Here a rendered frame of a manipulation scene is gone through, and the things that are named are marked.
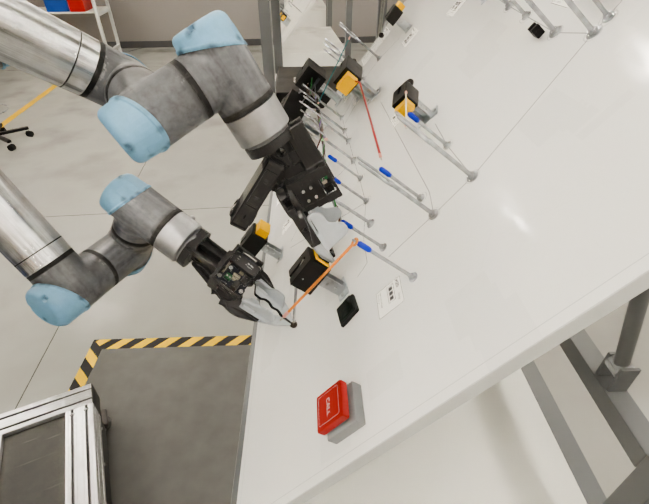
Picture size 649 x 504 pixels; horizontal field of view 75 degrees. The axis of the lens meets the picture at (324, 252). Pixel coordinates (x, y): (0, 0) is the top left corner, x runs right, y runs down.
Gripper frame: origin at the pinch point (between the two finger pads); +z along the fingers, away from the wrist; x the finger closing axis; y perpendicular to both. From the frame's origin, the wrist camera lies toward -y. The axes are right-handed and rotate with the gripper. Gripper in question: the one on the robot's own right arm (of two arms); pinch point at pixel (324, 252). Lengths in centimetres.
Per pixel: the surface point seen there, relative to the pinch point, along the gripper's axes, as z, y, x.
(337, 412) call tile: 6.4, -5.3, -24.0
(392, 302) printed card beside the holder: 4.9, 6.2, -12.6
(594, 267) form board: -3.2, 24.0, -30.0
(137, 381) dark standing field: 62, -115, 84
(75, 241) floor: 21, -163, 197
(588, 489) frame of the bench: 56, 20, -21
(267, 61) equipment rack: -19, 3, 93
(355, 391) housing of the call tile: 7.8, -2.9, -21.1
